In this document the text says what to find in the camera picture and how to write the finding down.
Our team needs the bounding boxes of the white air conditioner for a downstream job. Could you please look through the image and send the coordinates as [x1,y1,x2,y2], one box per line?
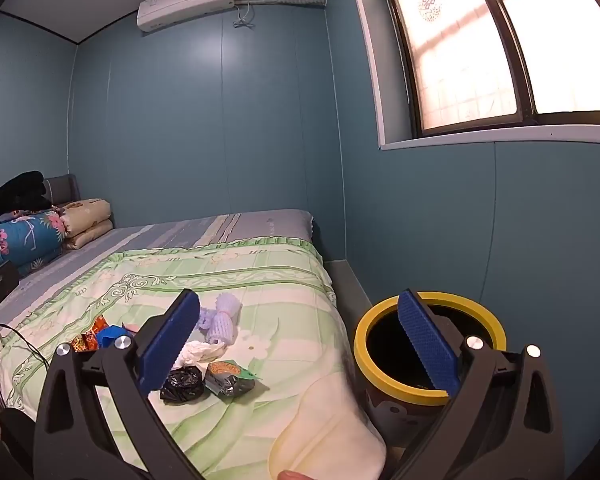
[137,0,236,31]

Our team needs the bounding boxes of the yellow rimmed trash bin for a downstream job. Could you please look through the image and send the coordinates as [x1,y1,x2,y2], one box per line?
[352,291,508,453]

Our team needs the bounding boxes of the grey striped bed sheet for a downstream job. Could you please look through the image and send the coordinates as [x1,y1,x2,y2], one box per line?
[0,209,316,311]

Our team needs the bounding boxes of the white tissue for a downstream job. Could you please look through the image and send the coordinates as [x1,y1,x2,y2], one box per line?
[172,340,226,368]

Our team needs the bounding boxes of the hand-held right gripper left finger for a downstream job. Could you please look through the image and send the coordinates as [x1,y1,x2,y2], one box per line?
[32,289,201,480]

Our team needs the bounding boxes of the purple foam fruit net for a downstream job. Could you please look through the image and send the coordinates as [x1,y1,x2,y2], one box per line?
[197,294,238,345]

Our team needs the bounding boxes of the silver wrapper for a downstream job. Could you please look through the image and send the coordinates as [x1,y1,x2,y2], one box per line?
[203,360,261,400]

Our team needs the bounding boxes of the grey bed frame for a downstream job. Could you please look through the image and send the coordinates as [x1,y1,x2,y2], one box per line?
[325,259,376,311]

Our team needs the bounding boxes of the green patterned blanket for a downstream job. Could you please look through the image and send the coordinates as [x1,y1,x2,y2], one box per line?
[0,240,388,480]

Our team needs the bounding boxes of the blue floral folded quilt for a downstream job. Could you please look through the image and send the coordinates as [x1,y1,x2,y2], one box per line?
[0,208,68,276]

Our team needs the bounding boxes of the beige folded quilt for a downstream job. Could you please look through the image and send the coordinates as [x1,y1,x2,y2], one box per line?
[55,199,113,251]

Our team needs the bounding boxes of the red snack wrapper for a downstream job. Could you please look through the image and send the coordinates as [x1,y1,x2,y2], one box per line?
[70,316,106,353]

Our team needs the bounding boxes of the white power cord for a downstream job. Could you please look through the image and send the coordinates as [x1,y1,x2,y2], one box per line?
[232,0,256,28]

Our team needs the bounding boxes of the brown framed window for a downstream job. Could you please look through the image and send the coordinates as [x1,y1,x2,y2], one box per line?
[345,0,600,151]

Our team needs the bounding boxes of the small black plastic bag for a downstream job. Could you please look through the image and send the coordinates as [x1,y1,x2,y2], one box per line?
[159,365,204,405]

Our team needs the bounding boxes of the black clothes pile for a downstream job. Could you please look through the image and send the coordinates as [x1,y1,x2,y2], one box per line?
[0,171,53,223]

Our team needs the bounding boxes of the grey wall pipe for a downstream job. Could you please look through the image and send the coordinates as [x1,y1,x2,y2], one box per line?
[235,0,327,9]

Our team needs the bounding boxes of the black cable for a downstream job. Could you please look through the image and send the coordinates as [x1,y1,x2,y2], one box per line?
[0,322,51,366]

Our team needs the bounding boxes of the grey bed headboard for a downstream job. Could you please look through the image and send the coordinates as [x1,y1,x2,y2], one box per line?
[0,174,83,271]

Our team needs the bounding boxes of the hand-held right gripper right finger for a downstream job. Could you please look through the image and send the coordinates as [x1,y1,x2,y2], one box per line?
[390,289,566,480]

